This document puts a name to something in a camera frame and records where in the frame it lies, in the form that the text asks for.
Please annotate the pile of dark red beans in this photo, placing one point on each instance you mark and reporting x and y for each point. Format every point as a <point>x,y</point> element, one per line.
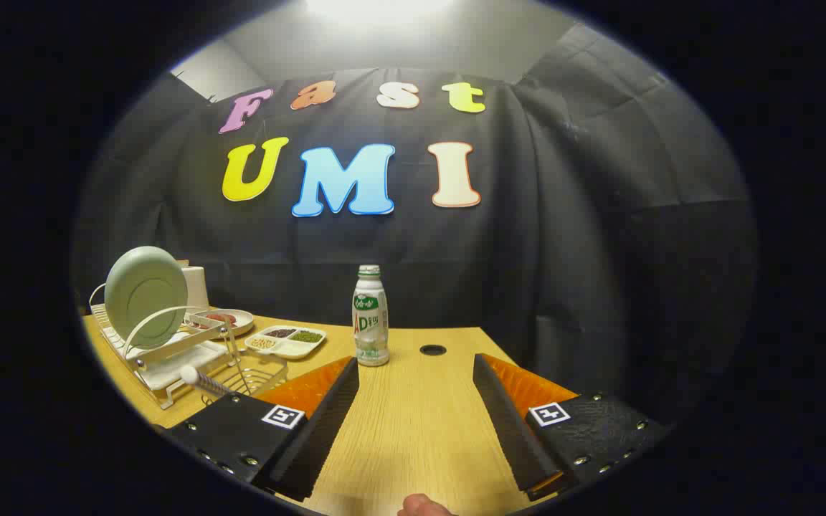
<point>280,333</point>

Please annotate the red meat piece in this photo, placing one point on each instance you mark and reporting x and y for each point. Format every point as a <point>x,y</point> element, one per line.
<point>221,318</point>

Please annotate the black backdrop cloth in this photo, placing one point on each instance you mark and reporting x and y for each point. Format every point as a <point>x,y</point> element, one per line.
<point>563,251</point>

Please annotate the white drip tray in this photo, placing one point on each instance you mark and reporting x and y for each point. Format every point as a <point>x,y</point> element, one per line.
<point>176,369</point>

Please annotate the white divided tray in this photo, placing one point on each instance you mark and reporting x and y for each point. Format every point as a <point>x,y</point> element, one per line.
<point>291,349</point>

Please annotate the black table grommet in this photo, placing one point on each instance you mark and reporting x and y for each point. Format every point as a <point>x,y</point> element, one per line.
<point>432,350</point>

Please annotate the white toaster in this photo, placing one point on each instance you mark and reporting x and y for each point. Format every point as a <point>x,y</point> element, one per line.
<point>198,287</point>

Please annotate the pile of yellow soybeans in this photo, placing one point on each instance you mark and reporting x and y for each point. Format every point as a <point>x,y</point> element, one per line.
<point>263,343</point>

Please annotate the beige round plate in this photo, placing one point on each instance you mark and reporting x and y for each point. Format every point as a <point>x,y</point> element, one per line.
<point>241,326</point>

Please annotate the pile of green beans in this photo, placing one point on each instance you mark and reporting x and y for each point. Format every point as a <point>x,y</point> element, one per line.
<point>305,336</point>

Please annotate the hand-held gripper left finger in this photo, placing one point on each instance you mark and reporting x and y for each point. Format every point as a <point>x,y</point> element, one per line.
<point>320,437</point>

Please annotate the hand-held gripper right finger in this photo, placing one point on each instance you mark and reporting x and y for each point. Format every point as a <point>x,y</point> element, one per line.
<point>513,430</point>

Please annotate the white green label drink bottle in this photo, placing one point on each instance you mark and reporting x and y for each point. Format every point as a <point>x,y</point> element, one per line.
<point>370,322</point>

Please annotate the pale green plate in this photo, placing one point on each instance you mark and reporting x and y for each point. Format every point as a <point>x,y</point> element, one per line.
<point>144,294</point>

